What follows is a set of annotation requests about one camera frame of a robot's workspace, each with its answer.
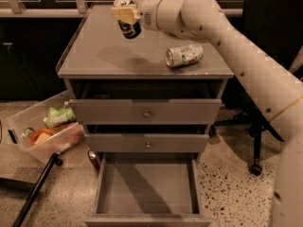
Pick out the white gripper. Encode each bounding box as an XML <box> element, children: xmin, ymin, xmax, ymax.
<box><xmin>111</xmin><ymin>0</ymin><xmax>162</xmax><ymax>31</ymax></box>

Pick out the blue pepsi can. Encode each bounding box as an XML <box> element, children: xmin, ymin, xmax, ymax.
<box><xmin>113</xmin><ymin>0</ymin><xmax>141</xmax><ymax>39</ymax></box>

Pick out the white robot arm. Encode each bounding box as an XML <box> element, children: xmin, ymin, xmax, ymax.
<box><xmin>112</xmin><ymin>0</ymin><xmax>303</xmax><ymax>227</ymax></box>

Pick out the white green soda can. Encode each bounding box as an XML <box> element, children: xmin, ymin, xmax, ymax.
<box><xmin>165</xmin><ymin>44</ymin><xmax>204</xmax><ymax>68</ymax></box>

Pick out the grey drawer cabinet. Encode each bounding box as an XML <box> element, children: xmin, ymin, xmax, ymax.
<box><xmin>55</xmin><ymin>4</ymin><xmax>235</xmax><ymax>163</ymax></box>

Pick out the grey top drawer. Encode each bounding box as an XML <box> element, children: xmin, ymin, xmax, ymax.
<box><xmin>69</xmin><ymin>99</ymin><xmax>221</xmax><ymax>125</ymax></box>

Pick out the grey drawer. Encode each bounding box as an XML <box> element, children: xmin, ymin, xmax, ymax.
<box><xmin>86</xmin><ymin>133</ymin><xmax>209</xmax><ymax>152</ymax></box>
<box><xmin>85</xmin><ymin>152</ymin><xmax>211</xmax><ymax>227</ymax></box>
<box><xmin>69</xmin><ymin>99</ymin><xmax>221</xmax><ymax>125</ymax></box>

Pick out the grey middle drawer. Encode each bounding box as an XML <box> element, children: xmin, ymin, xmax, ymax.
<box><xmin>86</xmin><ymin>133</ymin><xmax>209</xmax><ymax>152</ymax></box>

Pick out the red can on floor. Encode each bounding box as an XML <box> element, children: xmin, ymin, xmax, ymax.
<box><xmin>87</xmin><ymin>149</ymin><xmax>99</xmax><ymax>170</ymax></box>

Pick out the small green can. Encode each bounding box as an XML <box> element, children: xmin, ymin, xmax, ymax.
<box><xmin>22</xmin><ymin>128</ymin><xmax>34</xmax><ymax>137</ymax></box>

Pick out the grey bottom drawer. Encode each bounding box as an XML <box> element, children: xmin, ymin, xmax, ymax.
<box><xmin>85</xmin><ymin>152</ymin><xmax>211</xmax><ymax>227</ymax></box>

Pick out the green snack bag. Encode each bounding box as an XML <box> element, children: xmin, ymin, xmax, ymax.
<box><xmin>44</xmin><ymin>107</ymin><xmax>76</xmax><ymax>128</ymax></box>

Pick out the clear plastic storage bin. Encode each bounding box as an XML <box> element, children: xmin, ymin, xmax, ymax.
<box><xmin>8</xmin><ymin>92</ymin><xmax>83</xmax><ymax>164</ymax></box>

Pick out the black office chair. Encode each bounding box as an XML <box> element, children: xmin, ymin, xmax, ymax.
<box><xmin>219</xmin><ymin>0</ymin><xmax>303</xmax><ymax>176</ymax></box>

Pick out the orange plastic object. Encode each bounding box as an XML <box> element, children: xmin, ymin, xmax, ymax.
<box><xmin>29</xmin><ymin>129</ymin><xmax>53</xmax><ymax>146</ymax></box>

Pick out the black metal leg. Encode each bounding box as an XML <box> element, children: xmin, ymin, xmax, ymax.
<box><xmin>11</xmin><ymin>153</ymin><xmax>62</xmax><ymax>227</ymax></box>

